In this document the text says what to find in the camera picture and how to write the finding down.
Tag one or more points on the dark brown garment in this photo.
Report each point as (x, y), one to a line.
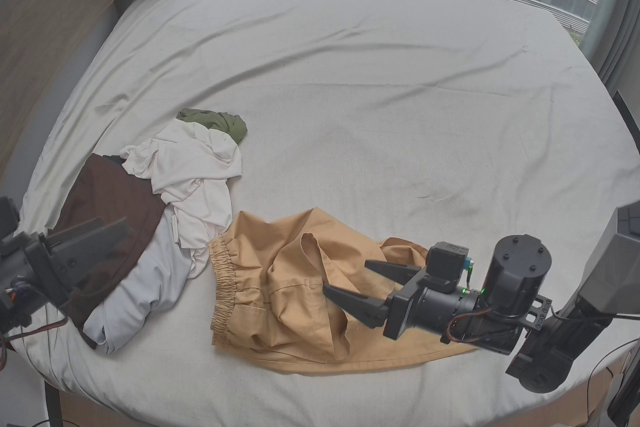
(110, 195)

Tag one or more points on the grey-green curtain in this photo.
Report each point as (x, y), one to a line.
(620, 14)

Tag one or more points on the bed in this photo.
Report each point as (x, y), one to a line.
(350, 89)

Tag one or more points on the tan shorts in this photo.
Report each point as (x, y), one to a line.
(280, 305)

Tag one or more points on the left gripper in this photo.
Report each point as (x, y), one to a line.
(30, 270)

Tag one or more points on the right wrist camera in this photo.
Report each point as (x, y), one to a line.
(447, 265)

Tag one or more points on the cream white garment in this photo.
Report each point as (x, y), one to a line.
(200, 175)

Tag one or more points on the pale grey garment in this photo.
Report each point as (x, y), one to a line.
(145, 285)

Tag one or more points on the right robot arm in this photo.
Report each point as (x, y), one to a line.
(520, 275)

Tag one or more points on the olive green garment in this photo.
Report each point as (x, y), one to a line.
(220, 122)

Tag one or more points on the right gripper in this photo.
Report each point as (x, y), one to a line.
(425, 310)

